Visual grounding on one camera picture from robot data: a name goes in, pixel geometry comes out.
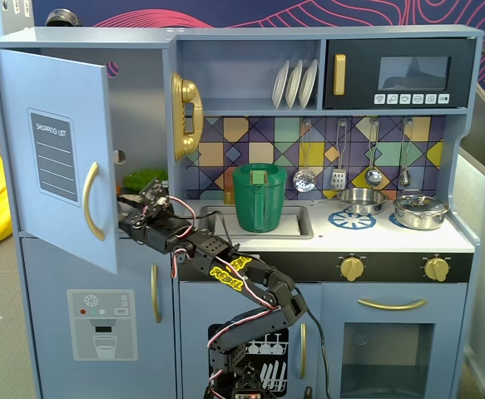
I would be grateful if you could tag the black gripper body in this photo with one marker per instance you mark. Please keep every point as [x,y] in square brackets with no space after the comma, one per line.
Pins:
[136,219]

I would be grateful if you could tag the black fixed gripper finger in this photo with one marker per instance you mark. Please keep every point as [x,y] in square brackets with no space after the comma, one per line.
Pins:
[134,226]

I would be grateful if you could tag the black hinged gripper finger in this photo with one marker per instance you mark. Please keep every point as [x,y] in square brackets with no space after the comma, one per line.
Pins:
[130,200]

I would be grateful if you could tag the blue shopping list cabinet door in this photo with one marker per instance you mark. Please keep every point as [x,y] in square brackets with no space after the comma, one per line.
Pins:
[21,104]

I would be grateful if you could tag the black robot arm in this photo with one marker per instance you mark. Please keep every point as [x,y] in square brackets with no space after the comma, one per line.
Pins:
[267,326]

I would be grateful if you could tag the blue dishwasher print door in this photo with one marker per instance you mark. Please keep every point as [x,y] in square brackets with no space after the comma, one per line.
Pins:
[196,307]

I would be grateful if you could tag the blue water dispenser fridge door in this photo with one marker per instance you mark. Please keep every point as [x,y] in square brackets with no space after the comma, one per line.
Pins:
[142,341]

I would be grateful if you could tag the grey metal cabinet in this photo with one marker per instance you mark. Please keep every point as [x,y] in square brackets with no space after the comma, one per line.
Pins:
[15,14]

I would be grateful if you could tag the black toy microwave door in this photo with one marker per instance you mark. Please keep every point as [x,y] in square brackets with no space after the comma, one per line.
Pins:
[362,50]

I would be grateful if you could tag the blue oven door with window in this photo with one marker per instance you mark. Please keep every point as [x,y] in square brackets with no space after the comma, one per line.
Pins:
[446,332]

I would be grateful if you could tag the green fuzzy toy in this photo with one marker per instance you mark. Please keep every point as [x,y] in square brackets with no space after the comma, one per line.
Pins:
[142,178]

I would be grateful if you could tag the gold toy faucet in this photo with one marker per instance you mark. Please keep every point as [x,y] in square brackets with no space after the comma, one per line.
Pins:
[228,197]

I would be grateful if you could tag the green plastic pitcher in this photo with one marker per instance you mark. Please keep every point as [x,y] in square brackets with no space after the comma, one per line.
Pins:
[250,208]

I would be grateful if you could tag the gold toy telephone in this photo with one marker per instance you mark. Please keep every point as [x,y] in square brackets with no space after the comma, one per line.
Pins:
[192,93]

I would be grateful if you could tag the grey toy sink basin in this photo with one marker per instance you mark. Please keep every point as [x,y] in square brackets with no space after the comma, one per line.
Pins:
[305,220]

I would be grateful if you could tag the steel slotted spoon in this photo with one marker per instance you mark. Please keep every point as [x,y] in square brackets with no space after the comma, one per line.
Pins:
[304,180]

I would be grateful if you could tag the blue toy play kitchen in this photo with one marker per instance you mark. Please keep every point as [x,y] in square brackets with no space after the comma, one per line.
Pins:
[100,35]

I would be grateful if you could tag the steel slotted spatula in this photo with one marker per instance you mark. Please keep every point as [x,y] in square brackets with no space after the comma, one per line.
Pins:
[338,179]

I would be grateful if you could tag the white toy plate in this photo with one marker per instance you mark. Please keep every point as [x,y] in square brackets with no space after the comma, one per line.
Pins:
[279,85]
[293,85]
[308,83]

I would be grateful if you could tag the gold stove knob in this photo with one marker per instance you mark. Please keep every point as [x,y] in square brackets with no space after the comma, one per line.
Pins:
[436,269]
[352,269]

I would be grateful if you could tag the black round helmet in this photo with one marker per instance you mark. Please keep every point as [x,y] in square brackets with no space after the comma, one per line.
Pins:
[61,18]

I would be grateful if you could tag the steel frying pan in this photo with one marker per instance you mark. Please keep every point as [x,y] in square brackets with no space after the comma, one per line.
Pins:
[360,199]

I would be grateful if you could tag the steel ladle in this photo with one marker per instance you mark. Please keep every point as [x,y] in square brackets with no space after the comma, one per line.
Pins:
[373,178]

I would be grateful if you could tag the steel small hanging spoon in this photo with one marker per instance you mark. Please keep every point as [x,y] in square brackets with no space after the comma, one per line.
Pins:
[404,178]

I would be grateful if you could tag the steel cooking pot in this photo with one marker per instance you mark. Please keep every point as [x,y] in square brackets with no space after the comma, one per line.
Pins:
[419,220]

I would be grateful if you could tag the steel pot lid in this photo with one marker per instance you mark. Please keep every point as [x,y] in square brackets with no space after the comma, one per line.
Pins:
[419,204]

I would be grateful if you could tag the light grey partition panel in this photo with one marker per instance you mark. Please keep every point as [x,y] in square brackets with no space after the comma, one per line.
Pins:
[471,199]

